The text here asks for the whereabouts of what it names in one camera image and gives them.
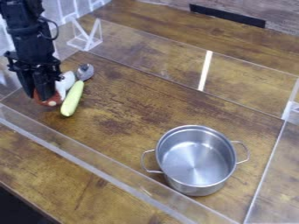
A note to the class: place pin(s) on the black bar at table back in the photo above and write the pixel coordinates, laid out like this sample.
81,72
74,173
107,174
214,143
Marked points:
246,20

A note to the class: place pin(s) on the clear acrylic triangular bracket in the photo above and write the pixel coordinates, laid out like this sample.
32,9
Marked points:
85,41

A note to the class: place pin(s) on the spoon with yellow-green handle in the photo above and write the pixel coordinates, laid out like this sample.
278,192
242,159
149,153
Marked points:
71,102

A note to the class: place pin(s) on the red plush mushroom toy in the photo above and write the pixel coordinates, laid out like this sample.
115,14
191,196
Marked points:
62,86

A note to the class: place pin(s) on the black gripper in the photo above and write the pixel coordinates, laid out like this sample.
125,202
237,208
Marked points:
40,79

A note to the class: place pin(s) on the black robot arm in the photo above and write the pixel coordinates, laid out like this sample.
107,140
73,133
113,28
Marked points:
28,28

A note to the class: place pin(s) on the clear acrylic front barrier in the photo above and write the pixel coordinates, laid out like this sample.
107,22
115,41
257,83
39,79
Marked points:
134,182

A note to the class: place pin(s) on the silver pot with handles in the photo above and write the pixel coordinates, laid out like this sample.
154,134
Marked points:
197,158

